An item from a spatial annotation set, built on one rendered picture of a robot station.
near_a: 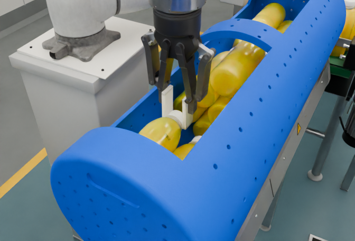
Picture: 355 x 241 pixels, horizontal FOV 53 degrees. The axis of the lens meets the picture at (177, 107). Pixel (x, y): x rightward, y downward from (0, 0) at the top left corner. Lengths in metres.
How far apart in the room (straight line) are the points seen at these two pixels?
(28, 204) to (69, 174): 1.56
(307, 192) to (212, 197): 1.64
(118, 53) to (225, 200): 0.72
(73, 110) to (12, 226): 0.99
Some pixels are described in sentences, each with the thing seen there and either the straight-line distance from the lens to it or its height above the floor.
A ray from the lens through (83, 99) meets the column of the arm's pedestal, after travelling 1.09.
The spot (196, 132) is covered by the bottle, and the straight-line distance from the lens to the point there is 0.83.
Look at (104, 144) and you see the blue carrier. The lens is 0.47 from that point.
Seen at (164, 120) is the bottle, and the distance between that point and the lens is 0.64.
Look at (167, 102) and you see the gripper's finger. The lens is 0.67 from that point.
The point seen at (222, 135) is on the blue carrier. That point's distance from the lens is 0.51.
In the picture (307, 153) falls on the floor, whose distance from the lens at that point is 2.30.
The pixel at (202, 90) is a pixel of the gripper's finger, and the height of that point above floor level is 1.20.
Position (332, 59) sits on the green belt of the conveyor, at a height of 0.90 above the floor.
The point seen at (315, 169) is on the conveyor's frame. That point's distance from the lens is 2.12.
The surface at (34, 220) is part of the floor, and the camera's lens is 2.00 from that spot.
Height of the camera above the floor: 1.55
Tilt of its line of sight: 39 degrees down
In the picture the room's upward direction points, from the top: straight up
